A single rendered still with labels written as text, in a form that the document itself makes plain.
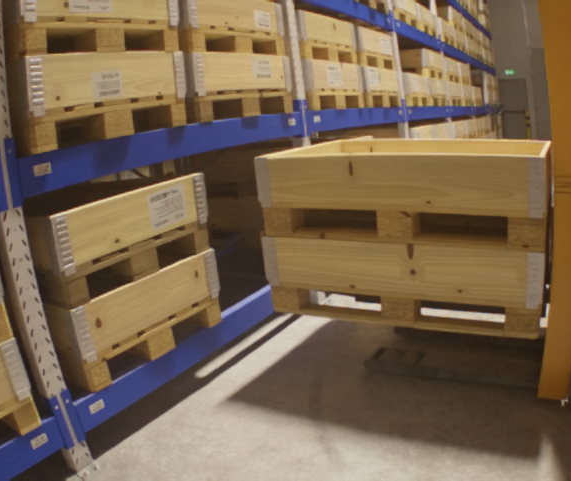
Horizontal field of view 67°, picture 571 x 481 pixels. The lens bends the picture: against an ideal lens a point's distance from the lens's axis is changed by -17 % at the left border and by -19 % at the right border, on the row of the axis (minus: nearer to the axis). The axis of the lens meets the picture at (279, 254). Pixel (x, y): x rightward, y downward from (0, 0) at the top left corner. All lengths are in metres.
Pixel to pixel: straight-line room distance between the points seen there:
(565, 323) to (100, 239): 1.76
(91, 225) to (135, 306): 0.38
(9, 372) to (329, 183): 1.39
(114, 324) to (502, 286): 1.44
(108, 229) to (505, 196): 1.42
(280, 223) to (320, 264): 0.24
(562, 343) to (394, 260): 0.78
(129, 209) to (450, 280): 1.23
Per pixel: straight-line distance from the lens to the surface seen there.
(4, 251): 1.68
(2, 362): 1.69
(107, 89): 1.90
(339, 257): 2.05
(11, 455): 1.81
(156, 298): 2.07
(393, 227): 1.93
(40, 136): 1.70
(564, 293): 1.92
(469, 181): 1.80
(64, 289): 1.80
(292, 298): 2.23
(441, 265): 1.90
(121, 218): 1.92
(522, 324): 1.92
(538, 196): 1.77
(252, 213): 3.49
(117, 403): 2.03
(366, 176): 1.93
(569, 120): 1.79
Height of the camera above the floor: 1.17
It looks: 15 degrees down
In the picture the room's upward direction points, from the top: 6 degrees counter-clockwise
